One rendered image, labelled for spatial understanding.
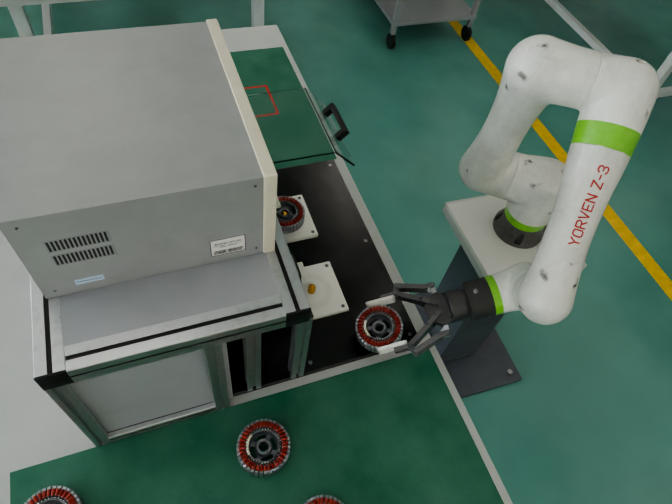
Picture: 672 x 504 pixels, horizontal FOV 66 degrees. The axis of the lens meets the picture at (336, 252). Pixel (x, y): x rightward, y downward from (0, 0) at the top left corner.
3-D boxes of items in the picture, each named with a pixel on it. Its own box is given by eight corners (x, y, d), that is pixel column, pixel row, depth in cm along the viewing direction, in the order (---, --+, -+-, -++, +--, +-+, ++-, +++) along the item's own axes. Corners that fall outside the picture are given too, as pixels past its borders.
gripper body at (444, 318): (470, 325, 121) (432, 335, 122) (459, 293, 126) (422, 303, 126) (470, 312, 115) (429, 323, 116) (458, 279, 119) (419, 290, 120)
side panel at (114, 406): (226, 394, 117) (217, 329, 91) (229, 407, 115) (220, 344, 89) (94, 433, 109) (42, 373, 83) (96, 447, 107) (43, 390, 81)
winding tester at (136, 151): (222, 102, 119) (216, 18, 103) (275, 251, 97) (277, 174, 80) (36, 125, 108) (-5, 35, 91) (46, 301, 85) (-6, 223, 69)
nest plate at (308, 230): (301, 197, 151) (301, 194, 150) (317, 236, 143) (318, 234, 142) (251, 206, 147) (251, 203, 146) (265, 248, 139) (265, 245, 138)
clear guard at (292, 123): (323, 103, 140) (325, 85, 135) (354, 165, 128) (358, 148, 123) (201, 120, 131) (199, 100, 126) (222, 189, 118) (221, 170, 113)
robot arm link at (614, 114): (588, 58, 106) (610, 40, 94) (652, 75, 105) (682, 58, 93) (557, 145, 109) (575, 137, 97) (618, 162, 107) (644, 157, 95)
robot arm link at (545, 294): (612, 161, 108) (561, 145, 108) (642, 158, 96) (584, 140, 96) (551, 323, 112) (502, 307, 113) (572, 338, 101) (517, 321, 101)
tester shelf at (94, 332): (225, 87, 129) (223, 71, 126) (309, 321, 94) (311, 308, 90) (29, 110, 117) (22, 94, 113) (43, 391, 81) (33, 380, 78)
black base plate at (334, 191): (333, 164, 163) (334, 159, 161) (417, 342, 130) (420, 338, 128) (181, 190, 150) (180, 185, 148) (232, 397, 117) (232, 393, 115)
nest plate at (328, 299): (328, 263, 138) (329, 260, 137) (348, 310, 131) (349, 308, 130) (274, 276, 134) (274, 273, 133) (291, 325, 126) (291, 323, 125)
